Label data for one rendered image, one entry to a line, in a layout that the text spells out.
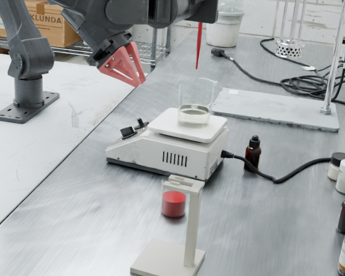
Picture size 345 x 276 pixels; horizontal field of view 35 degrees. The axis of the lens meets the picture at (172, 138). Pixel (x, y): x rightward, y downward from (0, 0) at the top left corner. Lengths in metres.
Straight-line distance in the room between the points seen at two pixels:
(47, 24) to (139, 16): 2.58
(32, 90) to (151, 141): 0.38
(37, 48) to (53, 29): 2.04
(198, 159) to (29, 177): 0.29
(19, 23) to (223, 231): 0.66
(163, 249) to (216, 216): 0.14
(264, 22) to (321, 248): 2.64
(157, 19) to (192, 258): 0.32
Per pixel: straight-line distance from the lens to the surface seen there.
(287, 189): 1.00
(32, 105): 1.27
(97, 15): 0.71
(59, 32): 3.26
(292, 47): 1.33
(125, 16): 0.71
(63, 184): 0.95
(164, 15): 0.75
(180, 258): 0.76
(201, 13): 0.84
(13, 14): 1.25
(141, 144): 0.98
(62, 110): 1.28
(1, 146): 1.10
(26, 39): 1.23
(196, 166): 0.96
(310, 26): 3.40
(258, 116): 1.31
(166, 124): 0.98
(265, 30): 3.41
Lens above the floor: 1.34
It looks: 22 degrees down
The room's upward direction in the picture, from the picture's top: 5 degrees clockwise
